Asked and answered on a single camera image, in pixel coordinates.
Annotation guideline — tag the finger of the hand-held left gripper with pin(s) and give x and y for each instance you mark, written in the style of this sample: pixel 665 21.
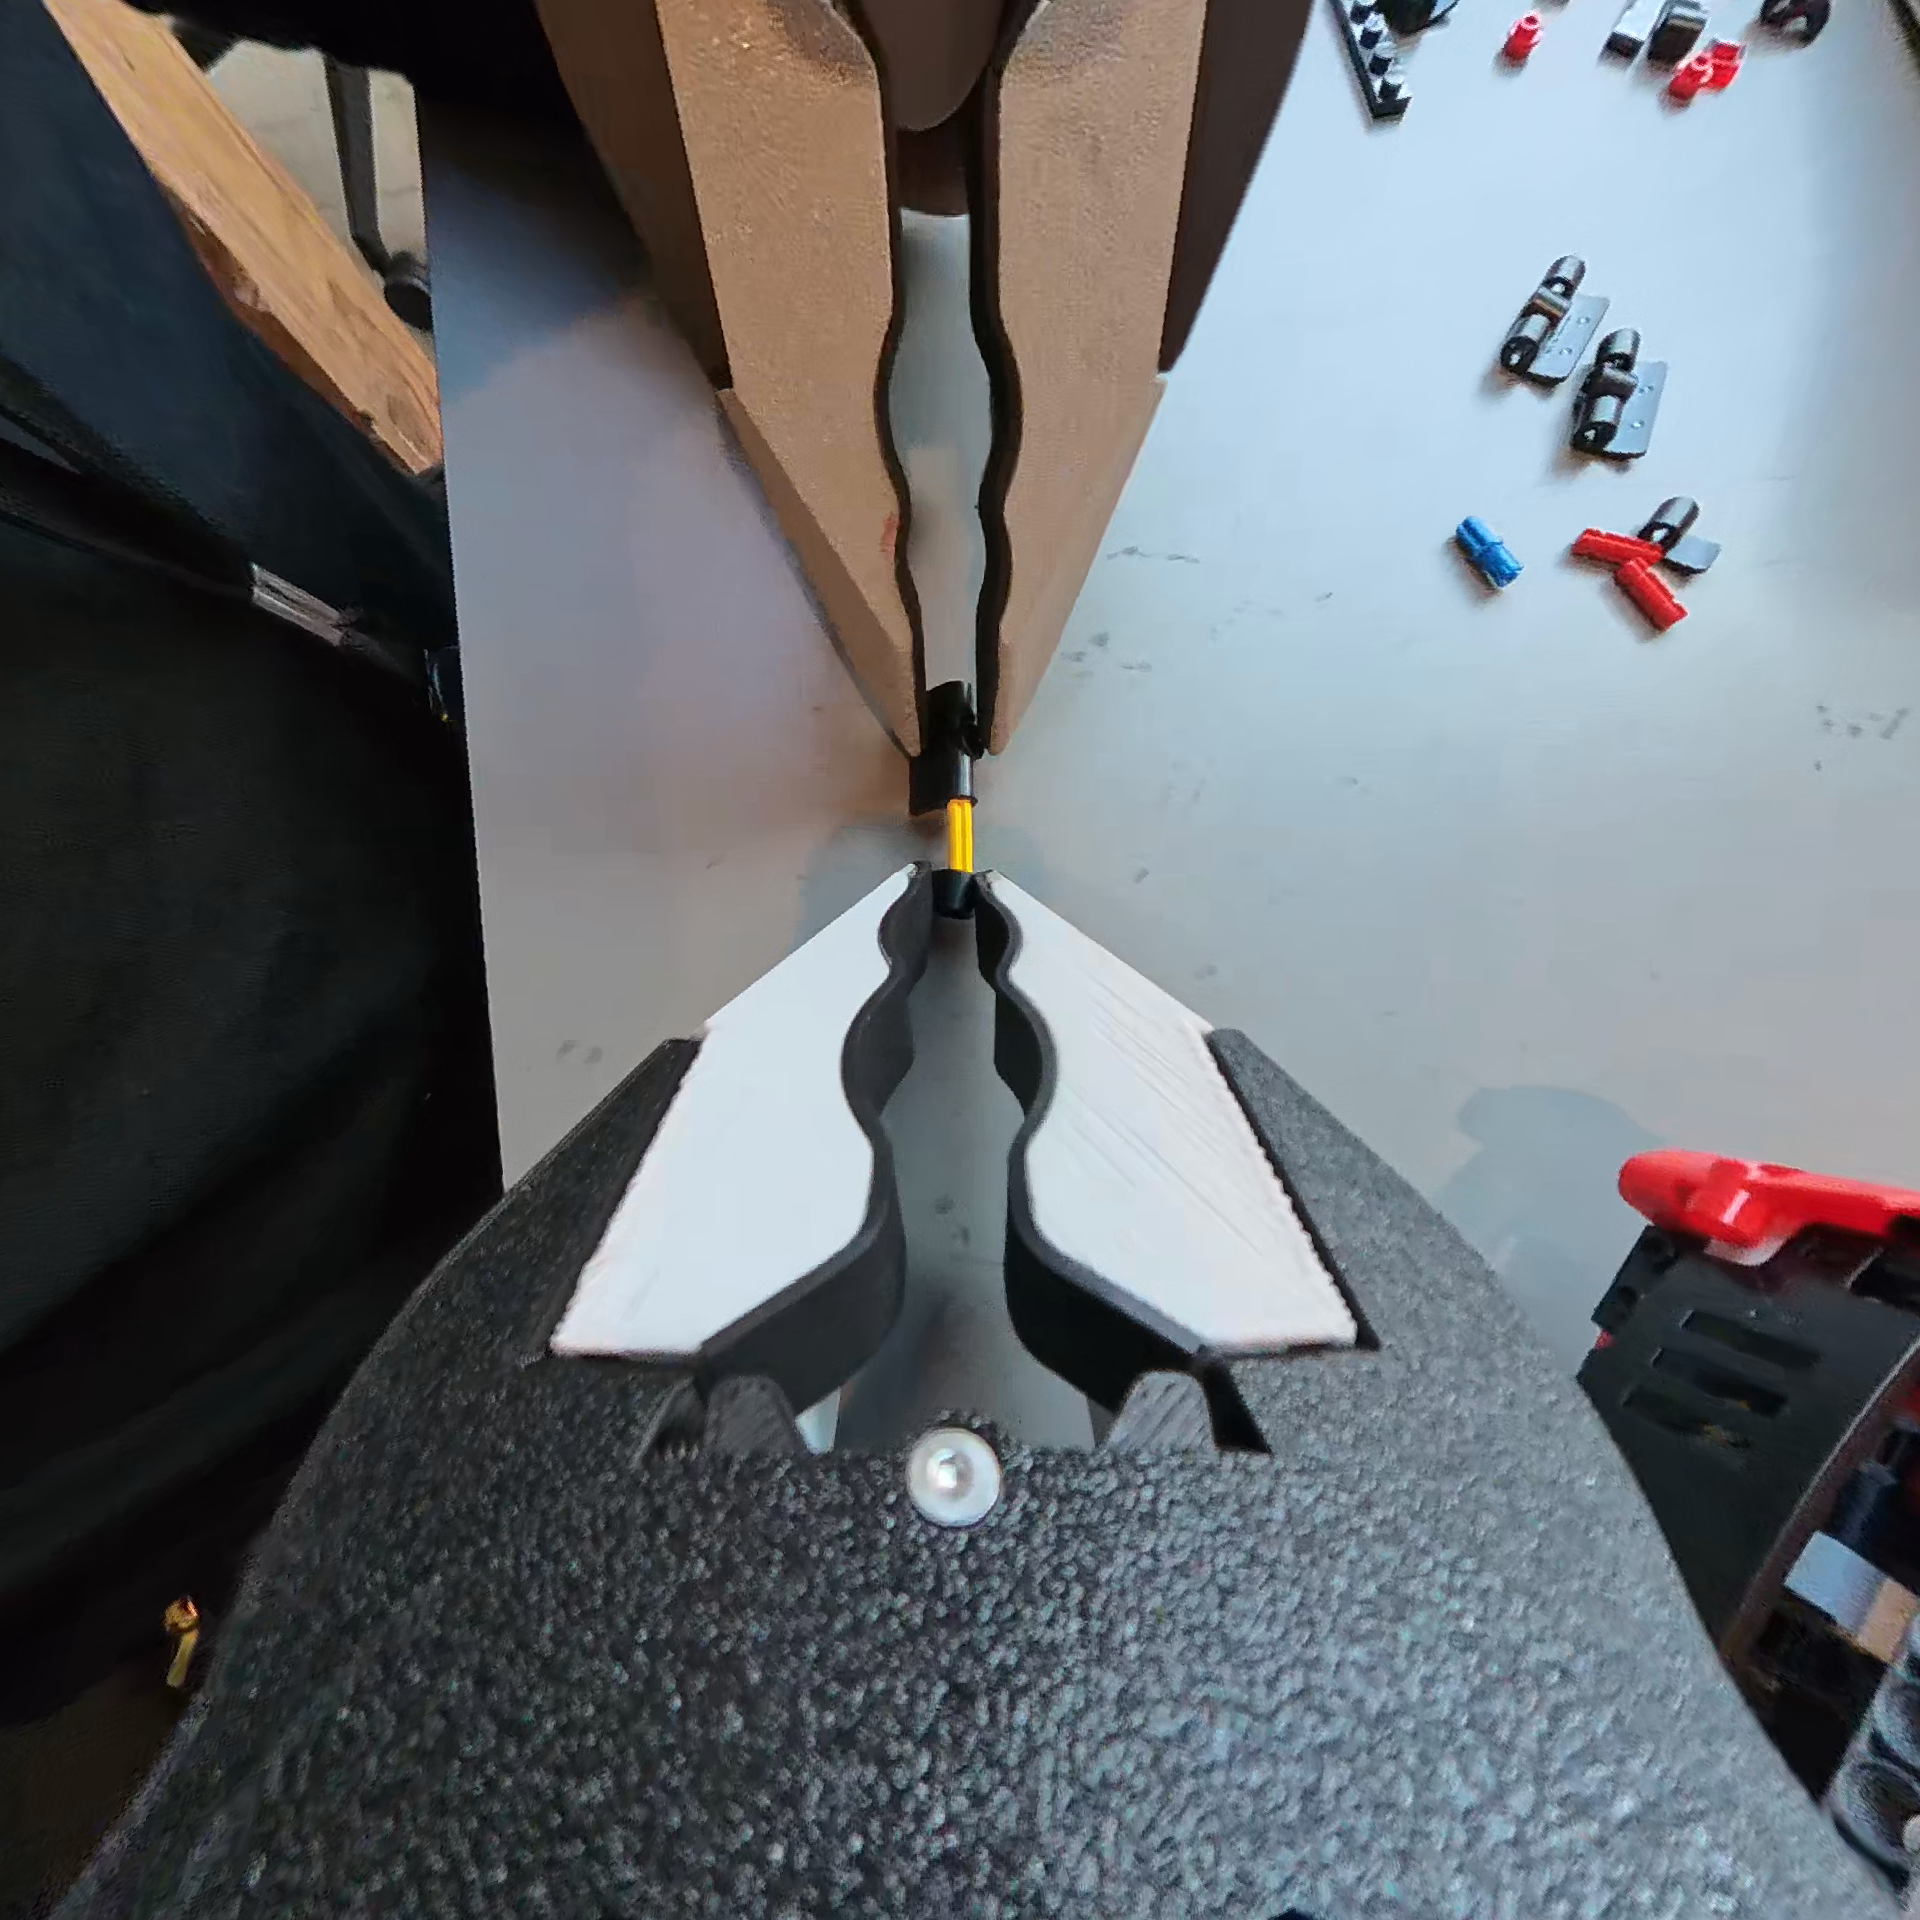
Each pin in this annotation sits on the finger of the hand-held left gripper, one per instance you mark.
pixel 781 224
pixel 1090 224

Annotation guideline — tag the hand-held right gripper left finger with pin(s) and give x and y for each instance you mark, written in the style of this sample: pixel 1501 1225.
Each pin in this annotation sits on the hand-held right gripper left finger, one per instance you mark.
pixel 735 1185

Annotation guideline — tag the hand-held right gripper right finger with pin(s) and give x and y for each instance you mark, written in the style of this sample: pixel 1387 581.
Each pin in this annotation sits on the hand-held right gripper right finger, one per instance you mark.
pixel 1172 1185

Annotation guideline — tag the pile of small toy bricks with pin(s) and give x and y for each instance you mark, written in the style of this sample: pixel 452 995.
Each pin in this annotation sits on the pile of small toy bricks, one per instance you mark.
pixel 1381 60

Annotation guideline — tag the yellow toy axle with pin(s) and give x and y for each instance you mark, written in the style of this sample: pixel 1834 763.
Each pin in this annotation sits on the yellow toy axle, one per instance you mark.
pixel 961 835

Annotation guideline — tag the black toy axle connector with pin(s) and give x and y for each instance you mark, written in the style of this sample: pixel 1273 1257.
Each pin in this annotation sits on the black toy axle connector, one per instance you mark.
pixel 949 744

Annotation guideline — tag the blue toy pin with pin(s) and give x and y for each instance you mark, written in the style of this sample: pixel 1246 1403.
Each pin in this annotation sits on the blue toy pin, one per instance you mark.
pixel 1489 552

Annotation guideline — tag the partly built toy car model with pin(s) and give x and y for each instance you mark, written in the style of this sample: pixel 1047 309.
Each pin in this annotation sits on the partly built toy car model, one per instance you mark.
pixel 1725 1349

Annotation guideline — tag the black office chair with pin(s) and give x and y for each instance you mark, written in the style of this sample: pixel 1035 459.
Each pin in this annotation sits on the black office chair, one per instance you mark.
pixel 382 194

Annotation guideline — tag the person's lap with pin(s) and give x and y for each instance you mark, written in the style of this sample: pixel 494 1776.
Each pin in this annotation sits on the person's lap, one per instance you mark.
pixel 225 973

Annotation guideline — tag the small brass clasp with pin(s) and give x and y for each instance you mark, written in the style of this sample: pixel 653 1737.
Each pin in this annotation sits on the small brass clasp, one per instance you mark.
pixel 183 1634

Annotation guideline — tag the wooden post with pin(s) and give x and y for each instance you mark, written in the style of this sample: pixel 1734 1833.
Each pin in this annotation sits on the wooden post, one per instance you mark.
pixel 271 224

